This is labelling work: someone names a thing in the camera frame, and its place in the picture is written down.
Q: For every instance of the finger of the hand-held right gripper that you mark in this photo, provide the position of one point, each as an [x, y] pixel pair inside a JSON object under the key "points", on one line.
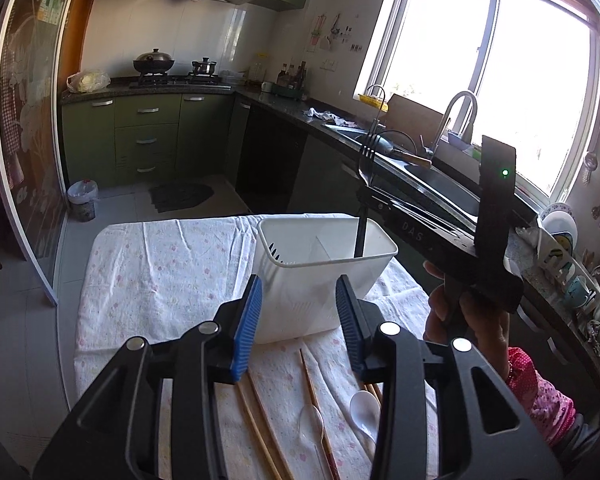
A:
{"points": [[380, 205]]}

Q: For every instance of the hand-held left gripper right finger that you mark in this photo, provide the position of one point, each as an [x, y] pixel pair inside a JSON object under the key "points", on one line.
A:
{"points": [[347, 321]]}

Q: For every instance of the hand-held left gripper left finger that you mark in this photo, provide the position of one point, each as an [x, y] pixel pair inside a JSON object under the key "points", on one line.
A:
{"points": [[247, 330]]}

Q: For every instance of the black fork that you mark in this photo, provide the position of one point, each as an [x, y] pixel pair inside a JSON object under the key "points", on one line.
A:
{"points": [[361, 235]]}

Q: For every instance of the white plastic utensil basket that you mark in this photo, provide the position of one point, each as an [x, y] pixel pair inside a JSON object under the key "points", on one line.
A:
{"points": [[300, 300]]}

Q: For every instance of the person's right forearm pink sleeve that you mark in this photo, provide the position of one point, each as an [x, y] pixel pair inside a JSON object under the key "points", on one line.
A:
{"points": [[545, 400]]}

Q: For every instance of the person's right hand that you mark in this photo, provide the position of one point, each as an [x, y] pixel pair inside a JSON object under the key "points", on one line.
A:
{"points": [[485, 320]]}

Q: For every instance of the steel kitchen sink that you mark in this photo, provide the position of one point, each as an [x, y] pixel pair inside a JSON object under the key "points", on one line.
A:
{"points": [[430, 180]]}

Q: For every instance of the white plates in rack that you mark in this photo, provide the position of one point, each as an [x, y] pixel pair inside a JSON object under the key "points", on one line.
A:
{"points": [[560, 222]]}

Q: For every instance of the dark brown wooden chopstick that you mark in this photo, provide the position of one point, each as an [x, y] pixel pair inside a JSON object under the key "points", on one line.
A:
{"points": [[316, 405]]}

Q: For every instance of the white plastic spoon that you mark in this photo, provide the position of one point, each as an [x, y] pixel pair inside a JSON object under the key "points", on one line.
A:
{"points": [[364, 410]]}

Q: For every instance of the wooden cutting board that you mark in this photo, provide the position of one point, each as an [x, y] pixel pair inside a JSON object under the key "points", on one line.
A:
{"points": [[415, 115]]}

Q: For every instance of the crumpled dish rag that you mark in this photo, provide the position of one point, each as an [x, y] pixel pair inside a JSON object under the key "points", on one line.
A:
{"points": [[330, 116]]}

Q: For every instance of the light wooden chopstick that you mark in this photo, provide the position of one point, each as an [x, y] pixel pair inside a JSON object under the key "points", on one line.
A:
{"points": [[272, 430], [257, 435]]}

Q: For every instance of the yellow sponge rack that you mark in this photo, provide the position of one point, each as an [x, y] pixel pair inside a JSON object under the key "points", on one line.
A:
{"points": [[372, 101]]}

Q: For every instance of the white floral tablecloth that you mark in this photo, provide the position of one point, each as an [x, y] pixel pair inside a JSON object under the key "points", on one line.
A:
{"points": [[155, 280]]}

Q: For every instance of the teal mug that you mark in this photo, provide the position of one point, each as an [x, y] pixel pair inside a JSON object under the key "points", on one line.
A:
{"points": [[575, 292]]}

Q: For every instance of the clear plastic spoon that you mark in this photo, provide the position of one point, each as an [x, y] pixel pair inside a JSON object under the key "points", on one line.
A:
{"points": [[310, 422]]}

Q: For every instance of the hanging metal ladle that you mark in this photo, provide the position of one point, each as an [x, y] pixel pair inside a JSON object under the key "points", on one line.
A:
{"points": [[591, 160]]}

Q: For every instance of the steel kitchen faucet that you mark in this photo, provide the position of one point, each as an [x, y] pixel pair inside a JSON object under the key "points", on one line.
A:
{"points": [[452, 110]]}

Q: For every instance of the dark stone countertop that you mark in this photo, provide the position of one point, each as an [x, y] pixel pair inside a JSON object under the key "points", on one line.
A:
{"points": [[280, 102]]}

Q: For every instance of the dark floor mat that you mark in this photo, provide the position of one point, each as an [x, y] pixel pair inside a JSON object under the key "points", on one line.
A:
{"points": [[180, 196]]}

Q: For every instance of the group of dark condiment bottles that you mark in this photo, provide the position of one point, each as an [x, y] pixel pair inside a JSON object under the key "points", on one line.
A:
{"points": [[292, 77]]}

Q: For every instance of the white framed window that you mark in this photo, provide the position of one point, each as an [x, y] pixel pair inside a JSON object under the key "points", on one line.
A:
{"points": [[480, 60]]}

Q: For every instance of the trash bin with white liner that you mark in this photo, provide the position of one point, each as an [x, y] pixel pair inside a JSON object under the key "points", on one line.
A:
{"points": [[82, 200]]}

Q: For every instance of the green lower cabinets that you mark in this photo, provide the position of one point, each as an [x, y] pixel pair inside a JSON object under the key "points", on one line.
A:
{"points": [[150, 135]]}

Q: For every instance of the steel pot with lid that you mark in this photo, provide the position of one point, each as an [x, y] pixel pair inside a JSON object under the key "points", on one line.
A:
{"points": [[204, 67]]}

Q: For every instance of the gas stove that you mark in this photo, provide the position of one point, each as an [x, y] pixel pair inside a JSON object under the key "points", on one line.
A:
{"points": [[177, 80]]}

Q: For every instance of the black wok with lid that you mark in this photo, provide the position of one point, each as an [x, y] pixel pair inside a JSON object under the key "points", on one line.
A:
{"points": [[153, 62]]}

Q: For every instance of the floral glass sliding door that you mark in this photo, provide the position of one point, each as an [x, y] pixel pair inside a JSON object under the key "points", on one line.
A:
{"points": [[30, 135]]}

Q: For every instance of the white plastic bag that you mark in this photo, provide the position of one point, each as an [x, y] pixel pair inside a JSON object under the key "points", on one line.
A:
{"points": [[87, 82]]}

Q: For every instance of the white wall outlet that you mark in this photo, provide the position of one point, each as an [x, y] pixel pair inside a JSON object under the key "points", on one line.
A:
{"points": [[330, 64]]}

